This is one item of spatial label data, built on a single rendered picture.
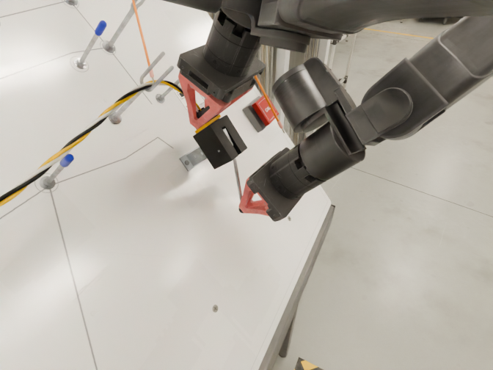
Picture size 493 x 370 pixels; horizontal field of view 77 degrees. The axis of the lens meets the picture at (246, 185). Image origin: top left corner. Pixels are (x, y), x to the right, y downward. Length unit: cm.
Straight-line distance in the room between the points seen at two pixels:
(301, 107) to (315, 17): 15
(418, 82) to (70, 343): 42
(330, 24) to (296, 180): 20
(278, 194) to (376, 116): 15
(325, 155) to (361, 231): 164
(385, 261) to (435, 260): 27
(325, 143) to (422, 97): 10
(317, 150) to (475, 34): 17
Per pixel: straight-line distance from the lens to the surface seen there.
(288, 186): 38
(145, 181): 44
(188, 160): 49
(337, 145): 33
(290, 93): 36
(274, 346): 56
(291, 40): 28
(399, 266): 188
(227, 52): 35
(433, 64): 34
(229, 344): 49
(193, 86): 38
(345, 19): 22
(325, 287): 167
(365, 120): 32
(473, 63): 34
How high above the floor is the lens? 138
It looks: 40 degrees down
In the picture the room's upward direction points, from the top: straight up
